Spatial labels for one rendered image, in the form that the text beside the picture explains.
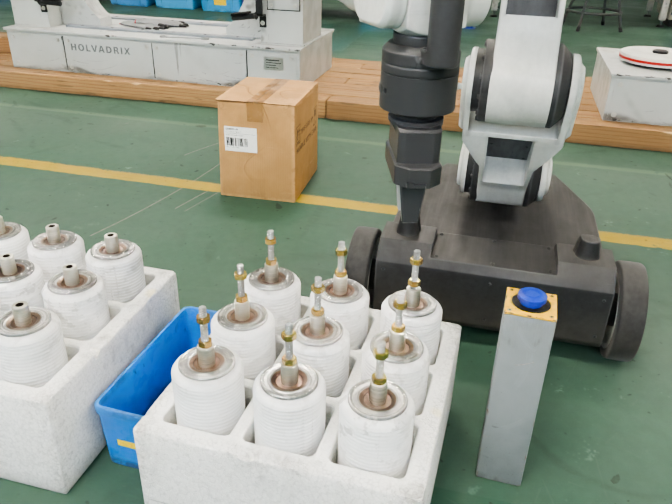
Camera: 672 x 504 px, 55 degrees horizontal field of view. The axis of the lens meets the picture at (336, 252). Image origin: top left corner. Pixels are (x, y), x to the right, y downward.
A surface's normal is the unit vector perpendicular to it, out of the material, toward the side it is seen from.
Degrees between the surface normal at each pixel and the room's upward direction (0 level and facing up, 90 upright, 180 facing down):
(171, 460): 90
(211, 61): 90
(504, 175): 54
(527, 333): 90
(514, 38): 58
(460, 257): 0
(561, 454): 0
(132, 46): 90
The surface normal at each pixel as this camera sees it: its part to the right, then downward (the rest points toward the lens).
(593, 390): 0.03, -0.88
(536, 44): -0.19, -0.09
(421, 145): 0.04, 0.47
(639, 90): -0.25, 0.45
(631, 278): -0.08, -0.70
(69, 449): 0.97, 0.14
